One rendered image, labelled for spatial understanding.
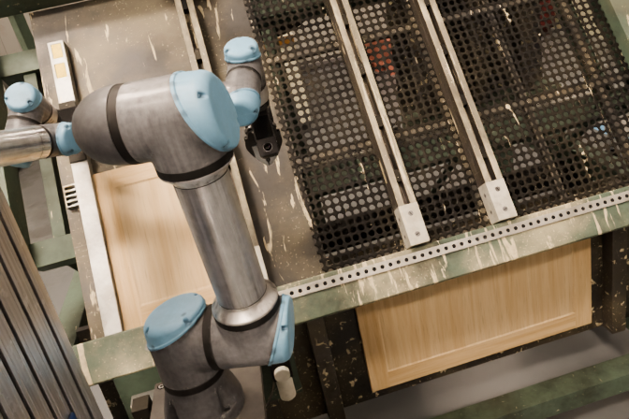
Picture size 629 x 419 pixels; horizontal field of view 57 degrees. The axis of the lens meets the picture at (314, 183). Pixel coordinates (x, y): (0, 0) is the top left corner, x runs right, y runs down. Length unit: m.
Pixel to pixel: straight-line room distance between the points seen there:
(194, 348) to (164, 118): 0.43
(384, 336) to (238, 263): 1.29
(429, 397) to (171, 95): 2.03
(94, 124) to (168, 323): 0.38
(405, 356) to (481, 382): 0.51
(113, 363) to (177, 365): 0.72
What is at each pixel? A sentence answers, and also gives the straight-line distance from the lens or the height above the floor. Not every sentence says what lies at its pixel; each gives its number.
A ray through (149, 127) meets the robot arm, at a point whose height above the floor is 1.63.
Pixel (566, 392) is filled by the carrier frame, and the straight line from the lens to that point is 2.36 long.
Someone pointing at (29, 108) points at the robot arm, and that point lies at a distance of 1.53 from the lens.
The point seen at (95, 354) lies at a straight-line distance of 1.79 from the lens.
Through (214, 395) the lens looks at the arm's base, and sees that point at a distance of 1.12.
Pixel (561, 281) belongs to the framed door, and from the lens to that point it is 2.36.
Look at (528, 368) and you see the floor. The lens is 2.71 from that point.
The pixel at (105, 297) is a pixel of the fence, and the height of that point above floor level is 0.99.
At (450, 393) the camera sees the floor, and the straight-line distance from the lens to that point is 2.61.
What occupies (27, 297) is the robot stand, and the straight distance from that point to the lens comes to 0.87.
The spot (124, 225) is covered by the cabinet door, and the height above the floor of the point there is 1.14.
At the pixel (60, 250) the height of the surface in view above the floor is 1.10.
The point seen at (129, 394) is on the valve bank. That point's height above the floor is 0.75.
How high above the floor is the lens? 1.81
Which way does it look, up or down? 23 degrees down
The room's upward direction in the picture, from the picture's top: 12 degrees counter-clockwise
